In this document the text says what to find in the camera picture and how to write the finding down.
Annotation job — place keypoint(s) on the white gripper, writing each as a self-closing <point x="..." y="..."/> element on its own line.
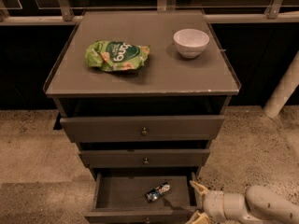
<point x="213" y="202"/>

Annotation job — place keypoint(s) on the blue silver redbull can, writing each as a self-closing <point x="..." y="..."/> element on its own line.
<point x="154" y="194"/>

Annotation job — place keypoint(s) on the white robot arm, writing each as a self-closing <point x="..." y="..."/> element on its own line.
<point x="251" y="176"/>

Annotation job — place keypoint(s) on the grey middle drawer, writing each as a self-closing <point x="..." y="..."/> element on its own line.
<point x="134" y="158"/>

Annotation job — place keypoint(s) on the grey drawer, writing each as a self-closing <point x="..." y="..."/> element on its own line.
<point x="128" y="129"/>
<point x="134" y="158"/>
<point x="121" y="199"/>

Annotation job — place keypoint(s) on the grey bottom drawer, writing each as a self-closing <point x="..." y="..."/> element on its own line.
<point x="121" y="199"/>

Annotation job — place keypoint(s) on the grey drawer cabinet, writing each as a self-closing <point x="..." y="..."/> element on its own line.
<point x="167" y="85"/>

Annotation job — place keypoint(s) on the brass top drawer knob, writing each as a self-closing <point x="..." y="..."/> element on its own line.
<point x="144" y="131"/>

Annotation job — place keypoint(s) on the grey top drawer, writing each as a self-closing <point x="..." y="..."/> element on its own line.
<point x="128" y="129"/>

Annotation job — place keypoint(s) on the white ceramic bowl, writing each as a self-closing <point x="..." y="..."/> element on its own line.
<point x="190" y="43"/>

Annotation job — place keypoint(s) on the green snack bag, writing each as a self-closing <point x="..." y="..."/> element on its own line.
<point x="116" y="56"/>

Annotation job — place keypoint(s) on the metal railing frame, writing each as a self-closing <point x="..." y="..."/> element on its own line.
<point x="35" y="12"/>

